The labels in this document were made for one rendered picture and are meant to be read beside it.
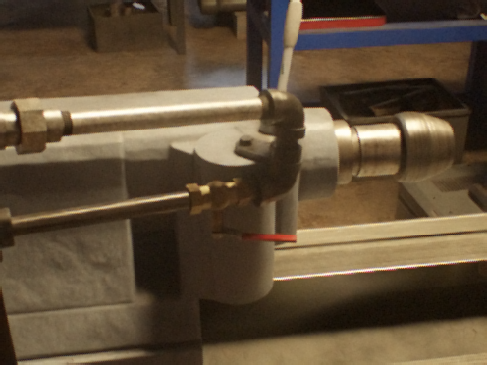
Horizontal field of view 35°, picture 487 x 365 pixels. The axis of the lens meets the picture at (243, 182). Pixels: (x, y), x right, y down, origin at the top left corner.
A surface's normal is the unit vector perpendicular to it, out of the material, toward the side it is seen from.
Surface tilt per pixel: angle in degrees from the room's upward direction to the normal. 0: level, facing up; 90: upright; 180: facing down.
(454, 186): 0
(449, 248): 0
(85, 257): 70
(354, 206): 0
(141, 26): 90
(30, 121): 56
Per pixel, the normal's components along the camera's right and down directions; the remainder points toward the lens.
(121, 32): 0.30, 0.46
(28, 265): 0.15, 0.15
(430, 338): -0.35, -0.81
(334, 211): 0.00, -0.88
